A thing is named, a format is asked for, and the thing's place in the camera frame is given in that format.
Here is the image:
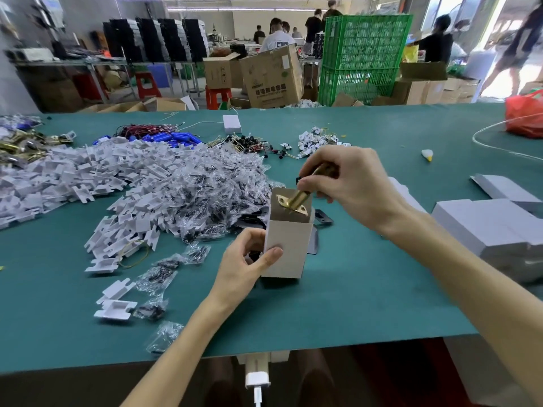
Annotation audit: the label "pile of white cardboard inserts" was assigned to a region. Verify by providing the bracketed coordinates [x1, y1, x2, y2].
[0, 137, 179, 275]

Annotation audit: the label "person's right hand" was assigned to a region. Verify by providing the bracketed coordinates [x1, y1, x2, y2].
[298, 146, 411, 239]

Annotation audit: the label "white cardboard insert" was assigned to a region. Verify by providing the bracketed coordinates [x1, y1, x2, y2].
[96, 277, 137, 306]
[93, 299, 139, 322]

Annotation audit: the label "clear screw bag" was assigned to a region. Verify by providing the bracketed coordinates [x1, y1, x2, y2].
[182, 243, 212, 266]
[145, 321, 186, 355]
[135, 257, 184, 296]
[132, 297, 169, 322]

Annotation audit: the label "person's left hand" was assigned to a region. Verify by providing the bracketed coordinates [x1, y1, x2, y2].
[207, 227, 284, 310]

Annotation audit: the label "grey metal workbench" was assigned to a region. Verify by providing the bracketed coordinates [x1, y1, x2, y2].
[5, 55, 204, 102]

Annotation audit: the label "person's right forearm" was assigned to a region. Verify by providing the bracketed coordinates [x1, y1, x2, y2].
[380, 198, 543, 407]

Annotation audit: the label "brass latch bolt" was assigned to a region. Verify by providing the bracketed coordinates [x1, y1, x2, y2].
[277, 163, 340, 217]

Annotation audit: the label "pile of white small connectors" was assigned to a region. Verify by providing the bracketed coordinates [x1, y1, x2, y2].
[281, 127, 352, 159]

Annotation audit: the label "pile of blue wired batteries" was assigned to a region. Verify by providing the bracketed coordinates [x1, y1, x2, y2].
[92, 123, 204, 150]

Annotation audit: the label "red plastic stool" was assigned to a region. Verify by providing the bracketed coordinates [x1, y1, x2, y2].
[134, 72, 163, 100]
[204, 85, 234, 111]

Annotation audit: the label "large printed cardboard box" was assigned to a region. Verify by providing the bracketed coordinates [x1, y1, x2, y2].
[239, 43, 305, 110]

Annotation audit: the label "flat folded white box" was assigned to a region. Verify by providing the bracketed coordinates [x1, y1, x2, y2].
[469, 174, 543, 213]

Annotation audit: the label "stacks of black boxes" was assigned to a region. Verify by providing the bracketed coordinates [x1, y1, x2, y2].
[103, 18, 210, 64]

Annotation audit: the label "small white cardboard box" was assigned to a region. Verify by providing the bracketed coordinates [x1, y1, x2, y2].
[260, 187, 315, 279]

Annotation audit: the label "person's left forearm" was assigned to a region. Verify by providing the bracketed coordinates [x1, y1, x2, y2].
[120, 292, 252, 407]

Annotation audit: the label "green plastic crate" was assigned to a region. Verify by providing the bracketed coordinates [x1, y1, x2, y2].
[322, 14, 414, 72]
[317, 64, 402, 108]

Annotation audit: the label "pile of bagged brass parts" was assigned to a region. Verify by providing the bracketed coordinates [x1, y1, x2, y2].
[0, 114, 76, 166]

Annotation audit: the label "open brown cardboard box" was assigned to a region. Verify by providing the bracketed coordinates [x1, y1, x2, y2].
[202, 52, 246, 90]

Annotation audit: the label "pile of black wired components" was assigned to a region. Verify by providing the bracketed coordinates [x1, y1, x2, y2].
[207, 133, 298, 159]

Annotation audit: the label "white charger plug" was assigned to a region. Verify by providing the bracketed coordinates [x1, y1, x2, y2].
[244, 352, 272, 407]

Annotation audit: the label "person's legs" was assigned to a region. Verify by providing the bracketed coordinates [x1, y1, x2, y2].
[203, 347, 340, 407]

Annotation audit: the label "stack of flat white boxes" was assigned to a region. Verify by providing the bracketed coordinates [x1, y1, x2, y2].
[431, 198, 543, 285]

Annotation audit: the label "pile of clear screw bags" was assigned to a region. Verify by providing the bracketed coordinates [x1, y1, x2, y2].
[146, 142, 286, 246]

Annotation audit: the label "red plastic bag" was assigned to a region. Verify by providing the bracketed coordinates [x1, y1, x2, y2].
[505, 90, 543, 138]

